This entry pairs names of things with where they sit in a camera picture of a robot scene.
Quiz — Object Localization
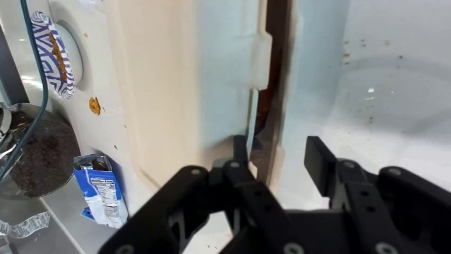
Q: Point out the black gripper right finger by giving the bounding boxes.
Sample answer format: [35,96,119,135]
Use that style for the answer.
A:
[302,135,451,254]

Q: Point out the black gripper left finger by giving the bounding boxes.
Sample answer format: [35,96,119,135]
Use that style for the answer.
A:
[97,134,301,254]

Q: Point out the beige clamshell food pack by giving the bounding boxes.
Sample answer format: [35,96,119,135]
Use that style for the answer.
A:
[104,0,352,199]

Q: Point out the orange food stain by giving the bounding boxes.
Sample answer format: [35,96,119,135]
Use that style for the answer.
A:
[87,96,102,117]

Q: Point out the blue snack bag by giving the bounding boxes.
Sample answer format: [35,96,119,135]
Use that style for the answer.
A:
[71,152,131,230]

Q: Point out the glass cup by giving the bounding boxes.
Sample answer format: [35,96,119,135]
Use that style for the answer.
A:
[29,10,77,99]

